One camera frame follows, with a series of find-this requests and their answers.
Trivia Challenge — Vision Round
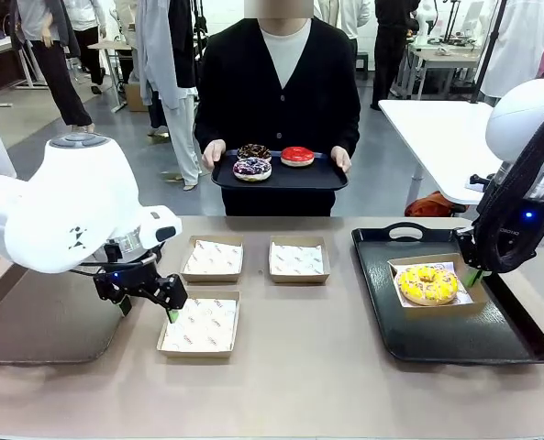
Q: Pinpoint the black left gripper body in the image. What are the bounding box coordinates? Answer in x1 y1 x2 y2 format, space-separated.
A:
92 263 162 304

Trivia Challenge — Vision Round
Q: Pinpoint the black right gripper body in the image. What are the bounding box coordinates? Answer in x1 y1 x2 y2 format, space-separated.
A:
498 197 544 266

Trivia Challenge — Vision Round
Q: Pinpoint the yellow sprinkled donut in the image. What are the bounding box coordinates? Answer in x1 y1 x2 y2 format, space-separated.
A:
397 264 460 306

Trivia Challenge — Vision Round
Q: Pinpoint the kraft paper box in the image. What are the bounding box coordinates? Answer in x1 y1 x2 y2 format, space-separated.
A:
156 290 242 358
387 253 490 320
180 235 245 284
269 235 332 285

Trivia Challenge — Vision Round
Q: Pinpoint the purple sprinkled donut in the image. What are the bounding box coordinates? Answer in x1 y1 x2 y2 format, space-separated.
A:
232 157 272 183

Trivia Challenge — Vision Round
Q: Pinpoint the dark carrying tray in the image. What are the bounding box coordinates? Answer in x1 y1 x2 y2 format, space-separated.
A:
210 148 350 192

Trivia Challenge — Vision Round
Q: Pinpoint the chocolate sprinkled donut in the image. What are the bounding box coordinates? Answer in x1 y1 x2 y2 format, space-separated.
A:
237 143 272 161

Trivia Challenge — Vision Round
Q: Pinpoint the red glazed donut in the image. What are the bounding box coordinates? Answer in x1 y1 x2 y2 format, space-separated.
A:
280 146 316 168

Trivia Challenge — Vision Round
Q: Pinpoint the person's right forearm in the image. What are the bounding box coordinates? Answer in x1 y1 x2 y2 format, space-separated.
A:
193 98 227 155

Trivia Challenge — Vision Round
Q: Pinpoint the person's left forearm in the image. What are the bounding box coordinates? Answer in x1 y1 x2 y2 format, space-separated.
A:
328 98 362 157

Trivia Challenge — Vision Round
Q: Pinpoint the black serving tray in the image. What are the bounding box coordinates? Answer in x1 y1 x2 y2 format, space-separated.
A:
351 222 544 367

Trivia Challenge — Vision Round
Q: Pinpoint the brown serving tray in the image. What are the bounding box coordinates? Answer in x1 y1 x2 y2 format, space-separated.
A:
0 237 162 366

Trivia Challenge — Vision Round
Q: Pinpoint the person's right hand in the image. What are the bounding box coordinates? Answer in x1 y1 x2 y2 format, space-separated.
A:
201 139 228 171

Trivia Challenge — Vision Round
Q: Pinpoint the person's left hand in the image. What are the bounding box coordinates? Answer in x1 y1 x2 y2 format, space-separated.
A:
329 145 353 174

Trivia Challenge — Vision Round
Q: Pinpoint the orange bag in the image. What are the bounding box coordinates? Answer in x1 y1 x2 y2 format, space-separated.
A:
404 191 465 217

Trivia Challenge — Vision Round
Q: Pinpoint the large white table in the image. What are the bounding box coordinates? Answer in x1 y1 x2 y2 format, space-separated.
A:
378 98 505 206

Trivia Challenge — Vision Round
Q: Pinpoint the white trousers mannequin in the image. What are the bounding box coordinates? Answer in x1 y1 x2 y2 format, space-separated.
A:
161 87 204 192

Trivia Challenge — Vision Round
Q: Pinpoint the black stand pole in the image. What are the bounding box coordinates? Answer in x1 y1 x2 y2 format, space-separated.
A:
471 0 509 105

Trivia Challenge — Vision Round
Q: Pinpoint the cardboard box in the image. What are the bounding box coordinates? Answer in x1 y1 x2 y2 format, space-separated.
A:
124 82 150 114

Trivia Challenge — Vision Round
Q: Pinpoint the cluttered background desk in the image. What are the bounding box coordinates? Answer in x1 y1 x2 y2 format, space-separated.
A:
408 43 483 100

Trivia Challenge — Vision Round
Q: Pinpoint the white hanging shirt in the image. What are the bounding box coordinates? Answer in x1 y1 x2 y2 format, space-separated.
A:
480 0 544 100

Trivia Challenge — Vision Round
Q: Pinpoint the person in black cardigan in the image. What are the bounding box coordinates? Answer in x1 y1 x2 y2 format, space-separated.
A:
193 16 362 217

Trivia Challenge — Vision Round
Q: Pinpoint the background person in black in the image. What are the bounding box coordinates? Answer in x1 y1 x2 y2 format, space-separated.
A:
372 0 423 111

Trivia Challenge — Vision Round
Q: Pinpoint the mannequin in black trousers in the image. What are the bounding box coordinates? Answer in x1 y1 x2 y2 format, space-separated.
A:
9 0 96 142

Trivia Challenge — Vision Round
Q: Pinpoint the background person white top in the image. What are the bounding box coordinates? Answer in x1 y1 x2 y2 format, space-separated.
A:
72 0 107 95

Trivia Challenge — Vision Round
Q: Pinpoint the wooden top table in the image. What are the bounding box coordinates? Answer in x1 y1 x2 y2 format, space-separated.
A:
87 39 138 114

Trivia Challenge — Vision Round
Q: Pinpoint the grey hanging garment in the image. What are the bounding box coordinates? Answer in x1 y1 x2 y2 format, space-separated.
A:
136 0 181 111

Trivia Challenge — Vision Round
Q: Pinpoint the black hanging garment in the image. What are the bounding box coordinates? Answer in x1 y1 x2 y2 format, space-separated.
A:
170 0 199 91

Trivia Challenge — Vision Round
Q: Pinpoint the black cable sleeve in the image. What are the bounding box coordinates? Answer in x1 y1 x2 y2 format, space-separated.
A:
471 100 544 275

